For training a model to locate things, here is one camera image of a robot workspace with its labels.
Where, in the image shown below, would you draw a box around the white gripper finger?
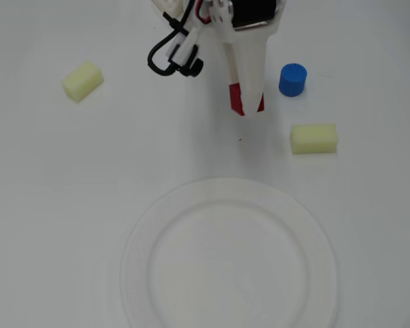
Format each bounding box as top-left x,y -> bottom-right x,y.
232,40 -> 271,118
223,42 -> 243,86

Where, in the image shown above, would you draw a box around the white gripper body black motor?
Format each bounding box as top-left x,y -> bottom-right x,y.
208,0 -> 285,45

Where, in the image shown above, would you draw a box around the red cube block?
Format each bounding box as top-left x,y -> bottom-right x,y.
228,83 -> 266,118

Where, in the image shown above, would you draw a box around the blue ribbed cylinder block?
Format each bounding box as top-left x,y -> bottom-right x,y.
278,62 -> 308,98

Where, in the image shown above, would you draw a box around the pale yellow foam block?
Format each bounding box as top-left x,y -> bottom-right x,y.
61,60 -> 105,104
289,123 -> 339,155

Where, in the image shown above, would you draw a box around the white round plate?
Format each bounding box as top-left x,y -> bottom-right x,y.
120,176 -> 341,328

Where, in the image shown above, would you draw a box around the black and white wrist camera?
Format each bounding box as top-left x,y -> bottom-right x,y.
165,26 -> 205,78

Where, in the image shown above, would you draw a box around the red and black servo wires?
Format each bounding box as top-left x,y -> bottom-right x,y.
182,0 -> 215,25

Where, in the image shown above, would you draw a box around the black camera cable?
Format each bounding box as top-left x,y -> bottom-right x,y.
146,11 -> 192,77

